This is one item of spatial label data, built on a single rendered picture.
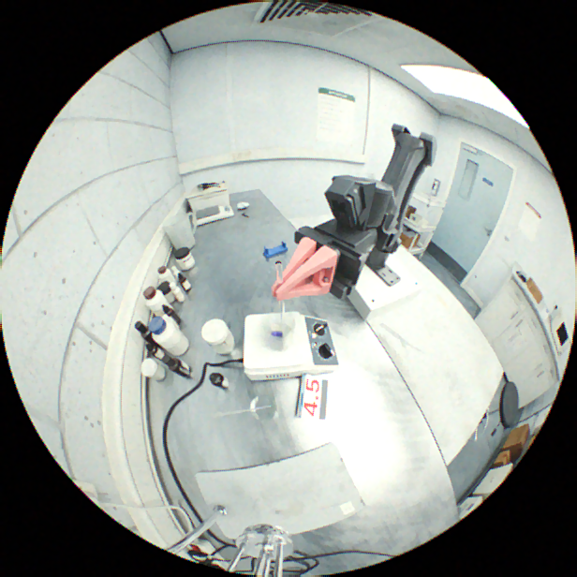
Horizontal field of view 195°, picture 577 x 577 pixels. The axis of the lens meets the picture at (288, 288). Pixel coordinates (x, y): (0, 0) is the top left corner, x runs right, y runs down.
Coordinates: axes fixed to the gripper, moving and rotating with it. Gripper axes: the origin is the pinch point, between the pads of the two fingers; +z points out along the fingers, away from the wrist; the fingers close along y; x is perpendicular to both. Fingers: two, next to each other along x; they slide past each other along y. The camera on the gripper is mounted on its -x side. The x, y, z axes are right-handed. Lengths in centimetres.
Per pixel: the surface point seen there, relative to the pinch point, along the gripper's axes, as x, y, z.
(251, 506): 23.4, 20.7, 27.8
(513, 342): 81, 184, -181
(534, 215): -46, 146, -263
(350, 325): 25.3, 5.1, -19.3
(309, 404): 22.3, 10.8, 3.5
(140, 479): 17.4, 5.9, 44.4
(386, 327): 25.5, 13.6, -26.5
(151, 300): 15.6, -33.7, 21.0
